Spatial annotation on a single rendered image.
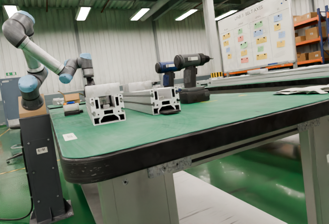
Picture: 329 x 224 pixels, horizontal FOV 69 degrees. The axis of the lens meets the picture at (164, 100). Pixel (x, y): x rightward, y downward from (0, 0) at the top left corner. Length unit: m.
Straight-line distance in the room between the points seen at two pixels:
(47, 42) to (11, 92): 2.73
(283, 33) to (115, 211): 3.65
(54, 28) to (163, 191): 12.57
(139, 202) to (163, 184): 0.06
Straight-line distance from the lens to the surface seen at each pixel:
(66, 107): 1.40
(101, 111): 0.76
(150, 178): 0.54
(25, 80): 1.91
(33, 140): 1.98
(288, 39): 3.89
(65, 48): 12.75
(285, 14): 3.95
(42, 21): 13.03
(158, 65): 1.27
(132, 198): 0.54
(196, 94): 1.06
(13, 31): 1.67
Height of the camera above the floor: 0.87
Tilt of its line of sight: 4 degrees down
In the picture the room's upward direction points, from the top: 8 degrees counter-clockwise
